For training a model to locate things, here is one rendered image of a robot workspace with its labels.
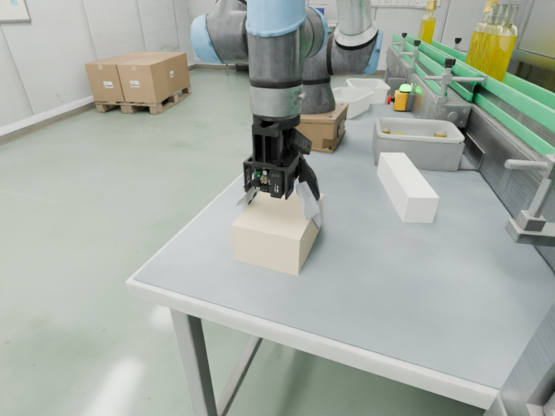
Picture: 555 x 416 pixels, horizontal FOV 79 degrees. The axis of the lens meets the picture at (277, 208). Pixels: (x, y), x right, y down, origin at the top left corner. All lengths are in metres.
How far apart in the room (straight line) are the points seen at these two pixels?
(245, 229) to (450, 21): 6.89
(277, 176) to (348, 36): 0.60
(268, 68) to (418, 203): 0.42
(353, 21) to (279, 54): 0.55
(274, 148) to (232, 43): 0.19
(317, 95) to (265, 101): 0.62
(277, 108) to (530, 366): 0.41
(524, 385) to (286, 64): 0.45
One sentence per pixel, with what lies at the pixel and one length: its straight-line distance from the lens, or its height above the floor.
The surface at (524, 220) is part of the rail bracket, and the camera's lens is 0.60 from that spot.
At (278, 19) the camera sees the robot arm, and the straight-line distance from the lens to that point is 0.46.
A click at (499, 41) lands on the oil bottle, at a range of 1.25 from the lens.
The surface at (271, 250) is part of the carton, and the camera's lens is 0.56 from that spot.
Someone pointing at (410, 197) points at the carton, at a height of 0.81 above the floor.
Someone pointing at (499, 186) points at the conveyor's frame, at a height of 0.78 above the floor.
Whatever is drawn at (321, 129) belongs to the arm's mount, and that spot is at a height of 0.82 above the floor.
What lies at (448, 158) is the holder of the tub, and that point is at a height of 0.79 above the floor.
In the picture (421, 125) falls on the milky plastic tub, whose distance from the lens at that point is 1.14.
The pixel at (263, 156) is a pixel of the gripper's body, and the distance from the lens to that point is 0.49.
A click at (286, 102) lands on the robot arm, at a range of 0.48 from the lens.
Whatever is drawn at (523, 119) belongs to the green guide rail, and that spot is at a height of 0.92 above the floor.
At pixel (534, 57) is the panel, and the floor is 1.00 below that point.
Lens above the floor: 1.14
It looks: 31 degrees down
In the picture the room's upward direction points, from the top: straight up
